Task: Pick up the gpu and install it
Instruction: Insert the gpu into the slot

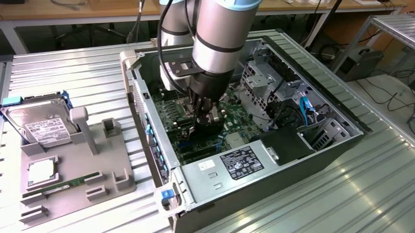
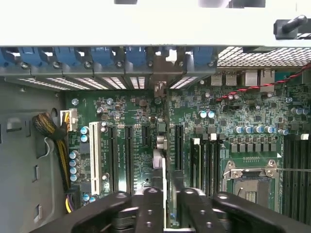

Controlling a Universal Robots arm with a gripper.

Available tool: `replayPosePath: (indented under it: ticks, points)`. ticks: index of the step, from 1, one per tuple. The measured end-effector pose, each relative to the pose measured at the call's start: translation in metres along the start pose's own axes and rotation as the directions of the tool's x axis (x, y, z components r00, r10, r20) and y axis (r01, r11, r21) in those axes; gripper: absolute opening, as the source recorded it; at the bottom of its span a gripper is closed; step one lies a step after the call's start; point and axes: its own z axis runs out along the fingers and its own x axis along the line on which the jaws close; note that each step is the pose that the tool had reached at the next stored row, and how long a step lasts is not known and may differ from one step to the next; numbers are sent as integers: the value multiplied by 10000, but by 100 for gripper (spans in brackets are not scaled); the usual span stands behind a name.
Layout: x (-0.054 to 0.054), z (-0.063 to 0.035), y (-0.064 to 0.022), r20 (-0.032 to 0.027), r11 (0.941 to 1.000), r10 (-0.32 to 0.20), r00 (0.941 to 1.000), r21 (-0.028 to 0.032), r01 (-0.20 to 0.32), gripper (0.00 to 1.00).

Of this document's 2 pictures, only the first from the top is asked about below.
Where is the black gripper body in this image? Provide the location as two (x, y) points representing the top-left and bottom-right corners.
(188, 71), (234, 100)

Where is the CPU socket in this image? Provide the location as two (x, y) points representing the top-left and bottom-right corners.
(176, 99), (196, 117)

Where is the green motherboard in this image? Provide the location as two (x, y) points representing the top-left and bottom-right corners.
(151, 82), (264, 164)

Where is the silver metal disk bay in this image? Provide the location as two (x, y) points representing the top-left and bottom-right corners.
(240, 60), (295, 122)

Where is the silver chipset heat sink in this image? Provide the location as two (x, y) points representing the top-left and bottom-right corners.
(224, 133), (248, 149)

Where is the grey power supply unit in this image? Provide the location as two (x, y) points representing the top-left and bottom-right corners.
(180, 139), (281, 205)

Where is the black plastic shroud box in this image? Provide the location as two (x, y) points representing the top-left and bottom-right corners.
(258, 127), (317, 166)

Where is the open black PC case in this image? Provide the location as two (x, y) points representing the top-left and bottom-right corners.
(119, 35), (374, 233)

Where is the black chair base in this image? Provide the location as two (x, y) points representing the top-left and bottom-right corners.
(54, 21), (131, 46)

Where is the grey plastic parts rack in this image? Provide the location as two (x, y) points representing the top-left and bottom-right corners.
(19, 106), (138, 225)

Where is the wooden desk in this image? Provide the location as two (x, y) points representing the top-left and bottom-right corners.
(0, 0), (407, 21)

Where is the dark grey floor unit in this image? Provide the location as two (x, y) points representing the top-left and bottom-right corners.
(337, 47), (385, 83)

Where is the hard disk with blue rails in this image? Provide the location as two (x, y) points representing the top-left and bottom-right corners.
(0, 90), (80, 149)

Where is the green loose RAM stick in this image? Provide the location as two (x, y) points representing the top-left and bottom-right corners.
(22, 171), (100, 198)

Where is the silver CPU chip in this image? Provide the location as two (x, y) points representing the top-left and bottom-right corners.
(27, 161), (56, 186)

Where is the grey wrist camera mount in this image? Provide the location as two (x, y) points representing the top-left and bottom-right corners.
(160, 60), (204, 92)

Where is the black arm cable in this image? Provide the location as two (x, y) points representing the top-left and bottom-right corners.
(156, 0), (196, 98)

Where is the blue SATA wire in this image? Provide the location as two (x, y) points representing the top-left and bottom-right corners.
(299, 96), (315, 127)

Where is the coiled black cable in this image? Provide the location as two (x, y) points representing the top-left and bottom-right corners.
(319, 43), (339, 62)

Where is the black floor cable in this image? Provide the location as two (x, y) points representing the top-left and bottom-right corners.
(355, 79), (415, 115)

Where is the aluminium slat table frame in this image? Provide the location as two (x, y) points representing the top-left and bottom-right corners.
(330, 15), (415, 74)

